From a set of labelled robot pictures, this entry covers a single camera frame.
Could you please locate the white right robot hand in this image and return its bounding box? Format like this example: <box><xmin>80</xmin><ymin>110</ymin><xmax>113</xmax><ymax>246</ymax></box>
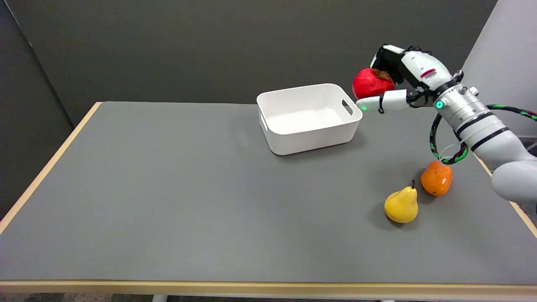
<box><xmin>356</xmin><ymin>44</ymin><xmax>455</xmax><ymax>114</ymax></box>

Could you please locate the white plastic box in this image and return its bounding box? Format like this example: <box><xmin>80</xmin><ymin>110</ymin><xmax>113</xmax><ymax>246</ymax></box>
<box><xmin>256</xmin><ymin>83</ymin><xmax>363</xmax><ymax>156</ymax></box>

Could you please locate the black green braided cable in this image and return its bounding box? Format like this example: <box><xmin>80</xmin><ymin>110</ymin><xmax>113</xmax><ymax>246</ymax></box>
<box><xmin>429</xmin><ymin>104</ymin><xmax>537</xmax><ymax>165</ymax></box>

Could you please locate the yellow pear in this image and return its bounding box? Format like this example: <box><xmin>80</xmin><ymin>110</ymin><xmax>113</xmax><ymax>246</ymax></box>
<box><xmin>384</xmin><ymin>180</ymin><xmax>419</xmax><ymax>224</ymax></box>

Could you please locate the red apple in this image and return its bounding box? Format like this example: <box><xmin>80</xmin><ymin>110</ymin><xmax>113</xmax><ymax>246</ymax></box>
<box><xmin>352</xmin><ymin>68</ymin><xmax>396</xmax><ymax>100</ymax></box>

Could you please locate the orange persimmon fruit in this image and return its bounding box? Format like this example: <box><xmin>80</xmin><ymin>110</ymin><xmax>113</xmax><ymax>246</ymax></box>
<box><xmin>420</xmin><ymin>160</ymin><xmax>454</xmax><ymax>197</ymax></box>

